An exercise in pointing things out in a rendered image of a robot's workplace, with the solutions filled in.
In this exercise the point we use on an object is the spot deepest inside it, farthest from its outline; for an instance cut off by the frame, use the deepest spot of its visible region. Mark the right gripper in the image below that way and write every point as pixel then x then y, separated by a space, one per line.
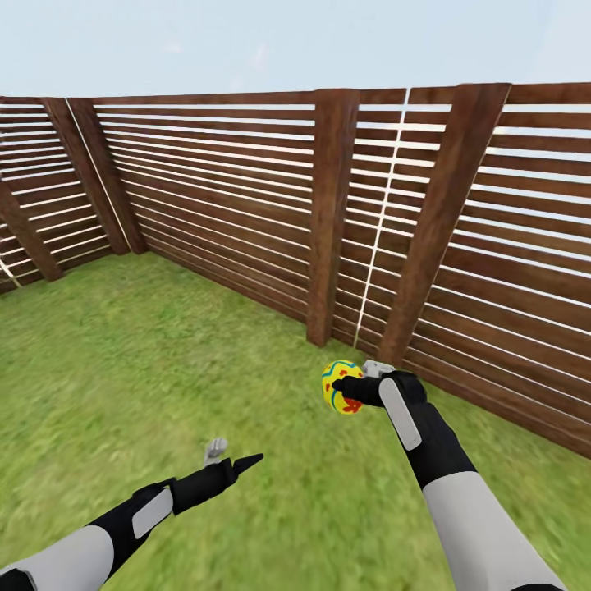
pixel 354 388

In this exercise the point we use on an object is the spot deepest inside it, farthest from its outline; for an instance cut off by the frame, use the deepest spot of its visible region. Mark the easter egg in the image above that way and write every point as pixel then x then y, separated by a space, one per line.
pixel 339 403

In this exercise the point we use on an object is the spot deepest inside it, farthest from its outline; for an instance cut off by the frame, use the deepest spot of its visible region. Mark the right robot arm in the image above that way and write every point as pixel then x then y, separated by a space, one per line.
pixel 484 549

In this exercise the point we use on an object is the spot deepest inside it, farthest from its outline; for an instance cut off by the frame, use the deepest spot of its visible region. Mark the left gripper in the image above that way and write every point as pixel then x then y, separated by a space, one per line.
pixel 214 479

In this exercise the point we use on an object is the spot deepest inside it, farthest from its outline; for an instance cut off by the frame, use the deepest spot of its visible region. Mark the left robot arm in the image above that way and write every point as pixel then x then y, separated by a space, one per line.
pixel 84 560

